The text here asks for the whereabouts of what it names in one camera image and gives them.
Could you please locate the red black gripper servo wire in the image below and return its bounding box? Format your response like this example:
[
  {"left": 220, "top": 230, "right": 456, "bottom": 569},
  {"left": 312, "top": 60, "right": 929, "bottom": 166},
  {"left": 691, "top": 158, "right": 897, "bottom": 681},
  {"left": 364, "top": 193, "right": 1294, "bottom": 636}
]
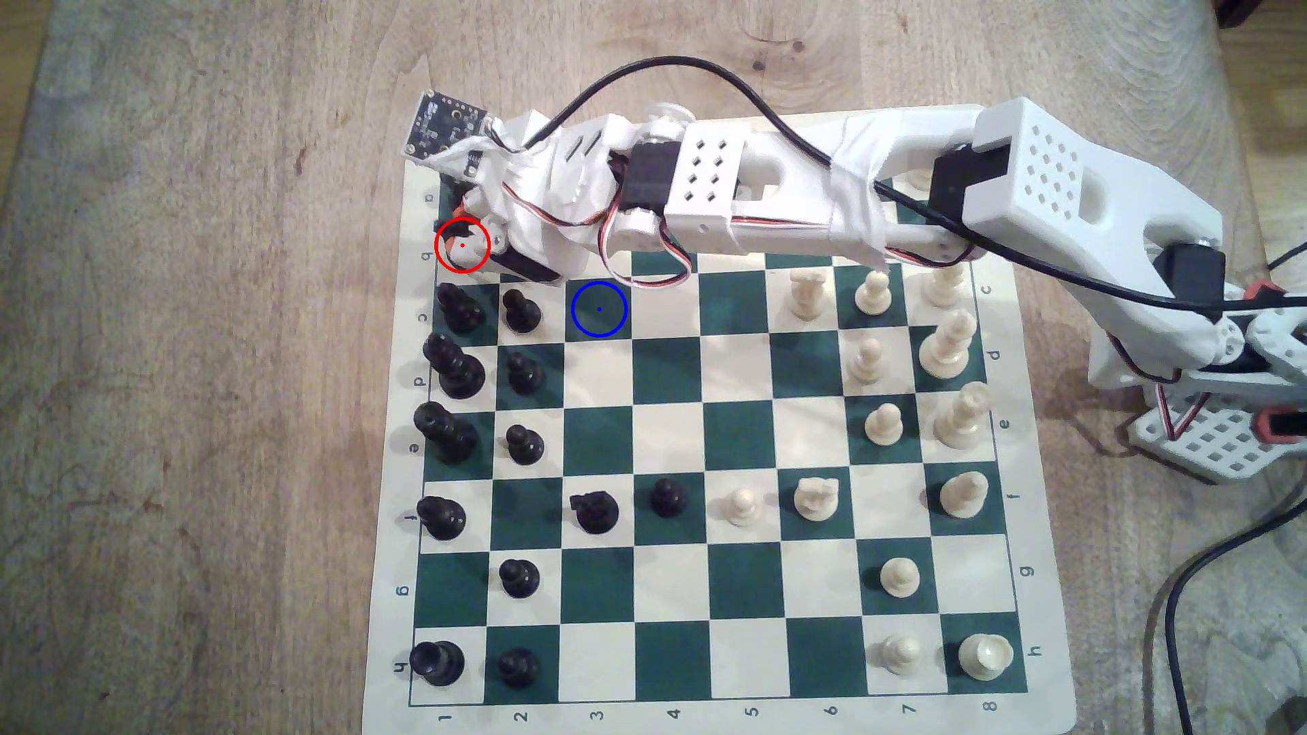
[{"left": 597, "top": 194, "right": 700, "bottom": 292}]

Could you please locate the red black base servo wire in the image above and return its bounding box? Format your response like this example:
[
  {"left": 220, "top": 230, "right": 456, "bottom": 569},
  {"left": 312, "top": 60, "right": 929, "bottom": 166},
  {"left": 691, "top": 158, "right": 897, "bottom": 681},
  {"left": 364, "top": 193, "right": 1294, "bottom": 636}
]
[{"left": 1154, "top": 372, "right": 1211, "bottom": 445}]

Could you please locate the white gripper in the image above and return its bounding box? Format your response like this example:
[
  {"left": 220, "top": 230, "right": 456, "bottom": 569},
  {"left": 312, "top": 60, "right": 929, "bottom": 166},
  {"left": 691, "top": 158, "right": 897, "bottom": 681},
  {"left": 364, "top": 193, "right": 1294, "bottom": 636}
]
[{"left": 454, "top": 110, "right": 629, "bottom": 285}]

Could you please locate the black queen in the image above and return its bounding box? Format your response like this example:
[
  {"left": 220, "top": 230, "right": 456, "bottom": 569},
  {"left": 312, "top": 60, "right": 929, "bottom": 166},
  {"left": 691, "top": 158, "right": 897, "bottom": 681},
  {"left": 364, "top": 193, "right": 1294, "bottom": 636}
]
[{"left": 423, "top": 333, "right": 487, "bottom": 400}]

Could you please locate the white bishop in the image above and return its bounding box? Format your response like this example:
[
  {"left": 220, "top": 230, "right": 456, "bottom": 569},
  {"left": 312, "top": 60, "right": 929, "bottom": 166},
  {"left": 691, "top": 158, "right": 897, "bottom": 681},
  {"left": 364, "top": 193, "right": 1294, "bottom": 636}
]
[
  {"left": 938, "top": 470, "right": 990, "bottom": 519},
  {"left": 921, "top": 263, "right": 969, "bottom": 308}
]

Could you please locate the black bishop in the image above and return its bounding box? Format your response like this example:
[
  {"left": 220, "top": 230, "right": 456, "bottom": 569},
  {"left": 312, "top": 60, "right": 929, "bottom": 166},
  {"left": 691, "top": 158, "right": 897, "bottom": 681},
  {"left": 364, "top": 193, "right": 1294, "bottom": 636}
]
[
  {"left": 436, "top": 282, "right": 484, "bottom": 334},
  {"left": 417, "top": 496, "right": 468, "bottom": 541}
]

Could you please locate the white perforated base plate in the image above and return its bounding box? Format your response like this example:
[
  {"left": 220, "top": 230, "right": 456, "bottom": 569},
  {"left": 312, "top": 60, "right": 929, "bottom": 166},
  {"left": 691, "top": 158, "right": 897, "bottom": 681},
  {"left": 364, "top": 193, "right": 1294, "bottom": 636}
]
[{"left": 1128, "top": 393, "right": 1307, "bottom": 483}]

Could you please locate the white queen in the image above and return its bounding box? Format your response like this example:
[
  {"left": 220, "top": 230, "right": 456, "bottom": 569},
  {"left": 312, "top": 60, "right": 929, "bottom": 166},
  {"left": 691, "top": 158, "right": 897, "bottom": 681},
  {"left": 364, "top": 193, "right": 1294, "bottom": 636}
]
[{"left": 918, "top": 309, "right": 978, "bottom": 380}]

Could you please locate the camera circuit board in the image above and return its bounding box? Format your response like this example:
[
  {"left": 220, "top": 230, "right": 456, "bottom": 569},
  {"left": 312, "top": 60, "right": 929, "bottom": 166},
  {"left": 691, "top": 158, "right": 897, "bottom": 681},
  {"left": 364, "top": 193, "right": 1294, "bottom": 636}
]
[{"left": 406, "top": 90, "right": 491, "bottom": 167}]

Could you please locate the black power cable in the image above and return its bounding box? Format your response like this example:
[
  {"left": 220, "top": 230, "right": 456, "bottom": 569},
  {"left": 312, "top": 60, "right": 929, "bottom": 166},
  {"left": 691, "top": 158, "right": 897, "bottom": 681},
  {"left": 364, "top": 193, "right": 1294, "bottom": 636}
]
[{"left": 1162, "top": 500, "right": 1307, "bottom": 735}]

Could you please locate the white knight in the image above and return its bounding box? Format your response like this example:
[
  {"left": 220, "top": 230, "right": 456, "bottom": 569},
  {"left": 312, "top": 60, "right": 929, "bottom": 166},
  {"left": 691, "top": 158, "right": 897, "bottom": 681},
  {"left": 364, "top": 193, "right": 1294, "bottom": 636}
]
[
  {"left": 785, "top": 267, "right": 827, "bottom": 320},
  {"left": 793, "top": 476, "right": 841, "bottom": 523}
]

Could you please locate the black knight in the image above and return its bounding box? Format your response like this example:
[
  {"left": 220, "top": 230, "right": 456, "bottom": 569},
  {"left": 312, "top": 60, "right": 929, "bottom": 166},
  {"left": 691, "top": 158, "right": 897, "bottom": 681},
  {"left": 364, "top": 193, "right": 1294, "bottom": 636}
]
[
  {"left": 570, "top": 491, "right": 620, "bottom": 535},
  {"left": 439, "top": 223, "right": 481, "bottom": 272}
]

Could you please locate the green and cream chess mat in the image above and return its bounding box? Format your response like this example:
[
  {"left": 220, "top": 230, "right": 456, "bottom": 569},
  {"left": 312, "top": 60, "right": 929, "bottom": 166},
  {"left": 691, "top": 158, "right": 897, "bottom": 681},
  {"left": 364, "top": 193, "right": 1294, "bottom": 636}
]
[{"left": 359, "top": 104, "right": 1078, "bottom": 735}]

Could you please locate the white king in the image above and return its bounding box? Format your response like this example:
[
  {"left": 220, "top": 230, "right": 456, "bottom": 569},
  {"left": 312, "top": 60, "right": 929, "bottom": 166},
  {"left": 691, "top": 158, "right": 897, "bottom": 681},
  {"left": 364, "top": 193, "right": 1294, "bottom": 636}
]
[{"left": 934, "top": 380, "right": 996, "bottom": 451}]

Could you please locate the black king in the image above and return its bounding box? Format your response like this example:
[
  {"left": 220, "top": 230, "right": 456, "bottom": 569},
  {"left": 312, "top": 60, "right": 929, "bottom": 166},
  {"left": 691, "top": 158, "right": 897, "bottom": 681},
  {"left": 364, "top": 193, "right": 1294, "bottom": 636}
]
[{"left": 413, "top": 401, "right": 479, "bottom": 466}]

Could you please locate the black camera cable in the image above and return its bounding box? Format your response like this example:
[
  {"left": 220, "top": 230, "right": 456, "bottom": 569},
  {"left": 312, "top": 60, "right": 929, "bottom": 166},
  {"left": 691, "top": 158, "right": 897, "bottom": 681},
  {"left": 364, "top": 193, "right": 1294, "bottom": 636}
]
[{"left": 526, "top": 56, "right": 1307, "bottom": 312}]

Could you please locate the white rook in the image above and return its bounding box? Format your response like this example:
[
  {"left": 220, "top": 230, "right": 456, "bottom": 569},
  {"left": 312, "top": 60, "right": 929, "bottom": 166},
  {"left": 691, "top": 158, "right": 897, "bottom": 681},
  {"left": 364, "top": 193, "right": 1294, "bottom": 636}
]
[{"left": 958, "top": 633, "right": 1014, "bottom": 683}]

